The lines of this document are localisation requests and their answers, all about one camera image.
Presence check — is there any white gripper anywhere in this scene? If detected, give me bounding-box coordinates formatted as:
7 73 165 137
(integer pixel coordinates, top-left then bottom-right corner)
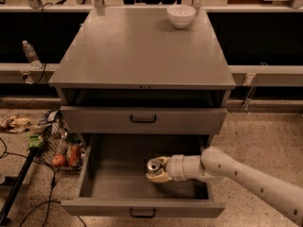
146 155 187 183

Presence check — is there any red bull can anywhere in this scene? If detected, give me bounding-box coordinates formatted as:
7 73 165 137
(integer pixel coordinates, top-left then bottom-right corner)
147 158 164 175

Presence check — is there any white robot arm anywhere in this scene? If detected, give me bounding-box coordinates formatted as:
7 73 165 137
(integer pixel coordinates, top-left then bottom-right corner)
146 147 303 227

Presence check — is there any open grey middle drawer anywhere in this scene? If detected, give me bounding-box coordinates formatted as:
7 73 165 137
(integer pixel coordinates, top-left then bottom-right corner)
62 134 225 218

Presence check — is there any grey drawer cabinet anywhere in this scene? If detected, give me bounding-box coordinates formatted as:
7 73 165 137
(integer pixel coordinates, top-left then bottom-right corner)
48 7 238 219

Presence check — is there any red snack bag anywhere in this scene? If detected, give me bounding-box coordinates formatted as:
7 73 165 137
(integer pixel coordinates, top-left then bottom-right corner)
66 145 80 166

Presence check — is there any red apple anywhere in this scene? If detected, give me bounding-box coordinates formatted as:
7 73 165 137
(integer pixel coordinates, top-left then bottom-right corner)
52 154 66 167

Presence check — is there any green snack bag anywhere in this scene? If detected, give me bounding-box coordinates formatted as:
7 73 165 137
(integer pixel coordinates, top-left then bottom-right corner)
27 134 45 149

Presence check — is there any black metal stand leg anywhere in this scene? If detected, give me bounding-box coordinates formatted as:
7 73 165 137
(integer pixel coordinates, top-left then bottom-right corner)
0 148 39 227

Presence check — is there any crumpled yellow snack wrapper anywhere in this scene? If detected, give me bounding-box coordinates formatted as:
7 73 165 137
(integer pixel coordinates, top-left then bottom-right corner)
0 116 30 133

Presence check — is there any white ceramic bowl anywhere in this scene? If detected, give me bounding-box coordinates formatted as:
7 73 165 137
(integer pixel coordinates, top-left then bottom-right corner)
167 5 196 28

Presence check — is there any clear plastic water bottle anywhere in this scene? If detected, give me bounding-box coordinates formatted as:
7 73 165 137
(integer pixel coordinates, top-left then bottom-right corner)
22 41 42 70

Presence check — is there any wire mesh basket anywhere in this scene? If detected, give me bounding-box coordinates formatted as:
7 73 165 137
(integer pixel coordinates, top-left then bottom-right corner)
41 118 86 171

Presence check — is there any black floor cable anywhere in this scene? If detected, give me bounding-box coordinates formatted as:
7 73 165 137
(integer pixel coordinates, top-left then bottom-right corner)
0 137 88 227

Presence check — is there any metal rail bracket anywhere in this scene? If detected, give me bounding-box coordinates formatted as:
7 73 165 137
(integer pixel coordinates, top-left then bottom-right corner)
242 73 257 114

